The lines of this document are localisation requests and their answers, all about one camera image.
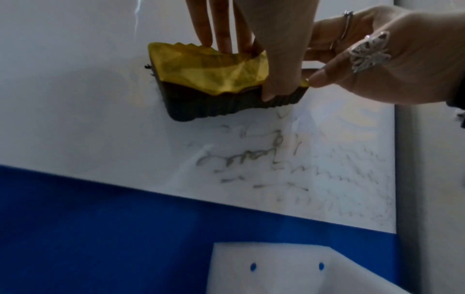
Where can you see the person's right hand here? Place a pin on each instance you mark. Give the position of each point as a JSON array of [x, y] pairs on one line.
[[399, 57]]

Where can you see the white shallow tray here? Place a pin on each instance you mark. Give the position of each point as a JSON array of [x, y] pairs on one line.
[[290, 270]]

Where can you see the yellow and black whiteboard eraser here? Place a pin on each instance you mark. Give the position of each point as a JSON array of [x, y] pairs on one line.
[[210, 80]]

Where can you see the person's left hand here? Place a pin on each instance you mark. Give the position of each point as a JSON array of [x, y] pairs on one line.
[[276, 34]]

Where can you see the grey partition panel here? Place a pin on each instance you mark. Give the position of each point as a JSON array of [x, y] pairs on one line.
[[432, 186]]

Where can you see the large scribbled whiteboard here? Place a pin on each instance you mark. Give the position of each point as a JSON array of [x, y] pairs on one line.
[[91, 114]]

